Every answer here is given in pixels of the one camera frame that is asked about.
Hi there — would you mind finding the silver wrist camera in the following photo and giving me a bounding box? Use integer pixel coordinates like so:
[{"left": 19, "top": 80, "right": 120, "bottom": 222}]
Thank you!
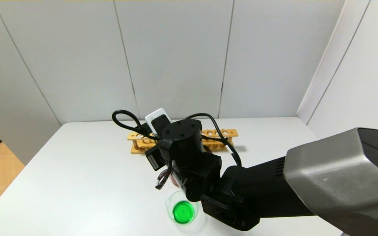
[{"left": 145, "top": 108, "right": 173, "bottom": 135}]

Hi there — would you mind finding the red and black wire bundle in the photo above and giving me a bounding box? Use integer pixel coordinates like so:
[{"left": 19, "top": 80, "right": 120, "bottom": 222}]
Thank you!
[{"left": 155, "top": 163, "right": 174, "bottom": 190}]

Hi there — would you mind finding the black looped camera cable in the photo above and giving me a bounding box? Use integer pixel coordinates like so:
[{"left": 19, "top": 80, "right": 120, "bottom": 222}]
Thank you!
[{"left": 112, "top": 109, "right": 242, "bottom": 167}]

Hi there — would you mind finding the wooden test tube rack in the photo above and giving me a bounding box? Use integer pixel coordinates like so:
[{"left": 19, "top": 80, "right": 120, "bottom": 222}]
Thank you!
[{"left": 127, "top": 129, "right": 238, "bottom": 154}]

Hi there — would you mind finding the clear glass beaker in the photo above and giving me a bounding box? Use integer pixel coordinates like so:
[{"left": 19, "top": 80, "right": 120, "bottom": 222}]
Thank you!
[{"left": 165, "top": 190, "right": 202, "bottom": 226}]

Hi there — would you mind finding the red plastic cup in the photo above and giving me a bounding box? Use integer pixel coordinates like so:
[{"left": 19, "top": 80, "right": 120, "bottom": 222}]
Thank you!
[{"left": 171, "top": 172, "right": 183, "bottom": 188}]

